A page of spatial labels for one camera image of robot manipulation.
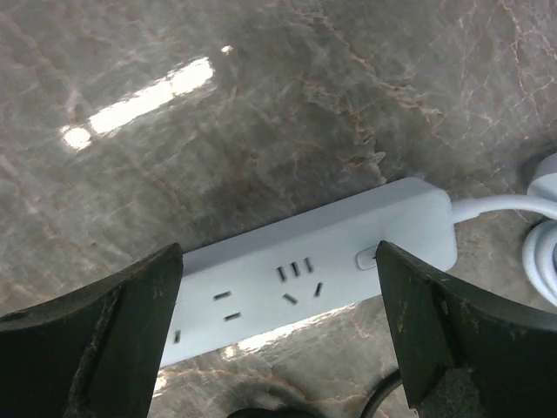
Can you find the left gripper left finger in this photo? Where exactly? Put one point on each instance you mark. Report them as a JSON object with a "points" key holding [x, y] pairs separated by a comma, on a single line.
{"points": [[94, 352]]}

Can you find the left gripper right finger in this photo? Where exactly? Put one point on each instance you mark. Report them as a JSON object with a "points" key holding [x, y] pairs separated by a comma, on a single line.
{"points": [[463, 351]]}

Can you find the light blue power strip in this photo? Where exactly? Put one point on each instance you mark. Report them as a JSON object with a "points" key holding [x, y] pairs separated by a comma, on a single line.
{"points": [[303, 266]]}

